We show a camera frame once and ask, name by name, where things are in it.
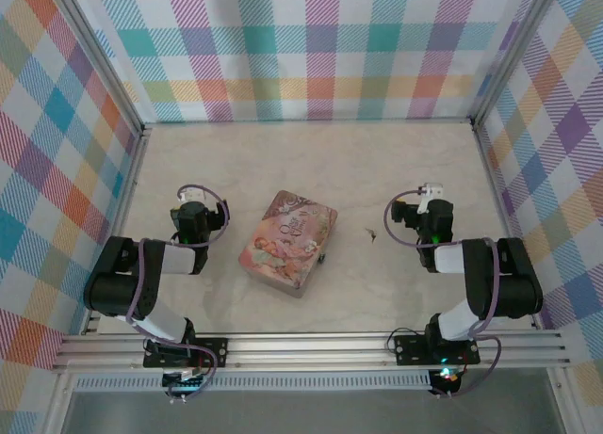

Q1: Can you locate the aluminium corner post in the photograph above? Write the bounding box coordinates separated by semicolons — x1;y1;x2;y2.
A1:
470;0;562;124
46;0;147;134

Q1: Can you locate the thin aluminium rear rail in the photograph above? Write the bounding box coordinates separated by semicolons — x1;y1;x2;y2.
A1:
140;117;477;127

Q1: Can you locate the pink illustrated tin box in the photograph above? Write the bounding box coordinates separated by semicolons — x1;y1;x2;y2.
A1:
237;189;339;301

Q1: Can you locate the wide aluminium base rail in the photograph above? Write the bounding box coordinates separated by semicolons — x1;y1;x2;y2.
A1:
51;330;571;374

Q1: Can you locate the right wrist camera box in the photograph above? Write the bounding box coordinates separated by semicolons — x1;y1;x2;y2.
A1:
392;183;445;227

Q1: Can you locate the aluminium table side rail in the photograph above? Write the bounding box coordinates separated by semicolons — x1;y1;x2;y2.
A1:
470;121;546;331
79;125;155;336

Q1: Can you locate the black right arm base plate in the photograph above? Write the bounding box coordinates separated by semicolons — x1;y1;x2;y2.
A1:
393;333;481;365

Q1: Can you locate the slotted grey cable duct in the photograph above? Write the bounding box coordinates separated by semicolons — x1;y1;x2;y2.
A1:
70;370;432;392

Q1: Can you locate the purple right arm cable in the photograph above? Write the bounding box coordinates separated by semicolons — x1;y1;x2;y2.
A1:
383;188;503;400

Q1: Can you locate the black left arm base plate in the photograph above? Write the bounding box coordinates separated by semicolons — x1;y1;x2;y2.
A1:
143;337;230;369

